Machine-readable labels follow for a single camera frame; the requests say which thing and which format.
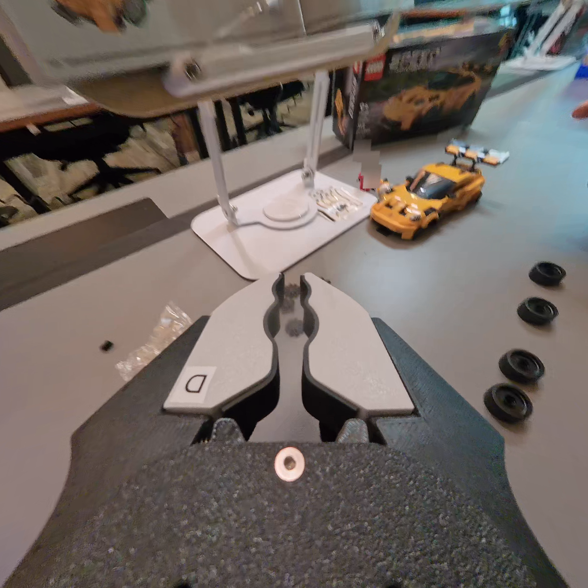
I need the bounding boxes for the black lego wheel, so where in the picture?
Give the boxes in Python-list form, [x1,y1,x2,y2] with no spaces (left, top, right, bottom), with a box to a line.
[517,297,560,327]
[483,383,533,424]
[528,262,567,288]
[498,349,546,385]

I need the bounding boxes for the white background book stand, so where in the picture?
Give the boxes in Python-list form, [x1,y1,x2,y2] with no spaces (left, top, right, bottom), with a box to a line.
[503,0,580,70]

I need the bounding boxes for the white metal book stand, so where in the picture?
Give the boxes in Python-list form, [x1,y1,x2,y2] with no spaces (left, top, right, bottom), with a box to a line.
[0,0,402,282]

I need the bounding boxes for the black office chair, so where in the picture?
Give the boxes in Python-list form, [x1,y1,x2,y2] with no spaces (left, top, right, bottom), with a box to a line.
[0,115,161,217]
[234,83,318,138]

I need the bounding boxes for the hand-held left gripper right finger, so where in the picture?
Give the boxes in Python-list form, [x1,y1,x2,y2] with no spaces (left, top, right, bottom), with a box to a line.
[300,272,416,443]

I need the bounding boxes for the black rim inserts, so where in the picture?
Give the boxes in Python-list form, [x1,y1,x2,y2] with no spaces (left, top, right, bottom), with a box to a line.
[280,281,306,340]

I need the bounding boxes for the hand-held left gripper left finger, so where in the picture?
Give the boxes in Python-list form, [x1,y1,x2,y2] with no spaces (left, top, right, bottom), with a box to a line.
[163,273,285,442]

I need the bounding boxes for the lego instruction booklet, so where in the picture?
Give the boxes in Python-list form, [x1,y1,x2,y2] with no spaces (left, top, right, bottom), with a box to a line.
[0,0,400,56]

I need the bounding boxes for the lego sticker sheet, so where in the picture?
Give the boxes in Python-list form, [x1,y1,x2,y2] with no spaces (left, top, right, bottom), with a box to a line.
[310,186,364,222]

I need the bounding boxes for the clear plastic parts bag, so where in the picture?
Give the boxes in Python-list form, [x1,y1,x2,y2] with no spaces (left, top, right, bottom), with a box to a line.
[115,301,194,382]

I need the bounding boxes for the yellow lego car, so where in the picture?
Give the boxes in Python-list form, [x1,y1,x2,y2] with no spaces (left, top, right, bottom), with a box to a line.
[370,139,511,242]

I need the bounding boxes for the lego set box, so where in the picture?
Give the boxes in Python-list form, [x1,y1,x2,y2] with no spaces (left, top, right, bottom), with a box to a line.
[332,28,516,150]

